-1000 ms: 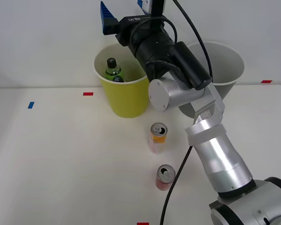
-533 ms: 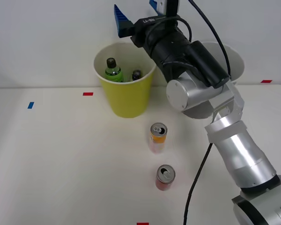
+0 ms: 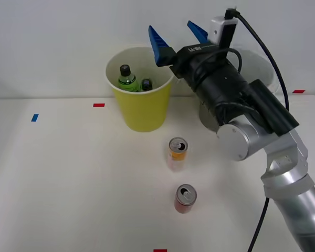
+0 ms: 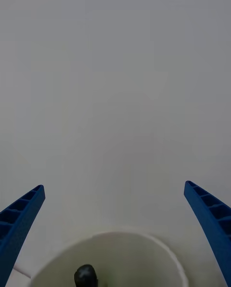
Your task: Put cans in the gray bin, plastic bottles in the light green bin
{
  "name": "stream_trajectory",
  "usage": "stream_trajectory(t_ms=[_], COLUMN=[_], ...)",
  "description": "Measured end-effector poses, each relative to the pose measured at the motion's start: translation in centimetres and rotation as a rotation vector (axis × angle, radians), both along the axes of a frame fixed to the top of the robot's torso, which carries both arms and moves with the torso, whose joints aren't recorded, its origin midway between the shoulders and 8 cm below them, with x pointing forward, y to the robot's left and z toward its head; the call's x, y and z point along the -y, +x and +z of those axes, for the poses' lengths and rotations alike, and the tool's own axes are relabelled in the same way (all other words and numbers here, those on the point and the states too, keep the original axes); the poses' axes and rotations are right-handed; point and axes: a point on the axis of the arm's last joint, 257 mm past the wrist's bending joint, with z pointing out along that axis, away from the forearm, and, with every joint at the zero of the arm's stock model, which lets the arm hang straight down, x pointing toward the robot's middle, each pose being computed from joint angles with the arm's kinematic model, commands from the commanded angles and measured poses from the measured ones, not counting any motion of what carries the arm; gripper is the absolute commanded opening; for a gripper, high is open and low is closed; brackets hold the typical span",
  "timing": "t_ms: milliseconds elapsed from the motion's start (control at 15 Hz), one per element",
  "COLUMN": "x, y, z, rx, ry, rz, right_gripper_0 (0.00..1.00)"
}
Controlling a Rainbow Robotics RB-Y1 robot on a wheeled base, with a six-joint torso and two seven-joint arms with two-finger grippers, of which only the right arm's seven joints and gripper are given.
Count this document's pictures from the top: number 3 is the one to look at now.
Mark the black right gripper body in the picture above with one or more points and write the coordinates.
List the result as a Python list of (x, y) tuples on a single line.
[(191, 61)]

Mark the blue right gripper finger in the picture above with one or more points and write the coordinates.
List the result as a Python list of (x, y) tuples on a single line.
[(161, 51), (199, 32)]

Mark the yellow bottle black cap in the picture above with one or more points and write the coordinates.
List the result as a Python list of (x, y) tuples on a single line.
[(146, 85)]

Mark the silver and black right arm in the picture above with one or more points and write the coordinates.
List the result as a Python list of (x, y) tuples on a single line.
[(291, 178)]

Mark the green bottle black cap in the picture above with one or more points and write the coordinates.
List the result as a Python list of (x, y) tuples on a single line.
[(127, 81)]

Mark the grey plastic bin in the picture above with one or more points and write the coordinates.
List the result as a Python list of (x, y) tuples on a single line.
[(208, 118)]

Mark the yellow-green plastic bin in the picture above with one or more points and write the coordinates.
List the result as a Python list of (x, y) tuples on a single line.
[(144, 110)]

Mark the orange drink can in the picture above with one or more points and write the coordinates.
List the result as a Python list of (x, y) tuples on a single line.
[(177, 156)]

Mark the red drink can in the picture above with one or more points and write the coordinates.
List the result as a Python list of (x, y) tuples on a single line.
[(185, 197)]

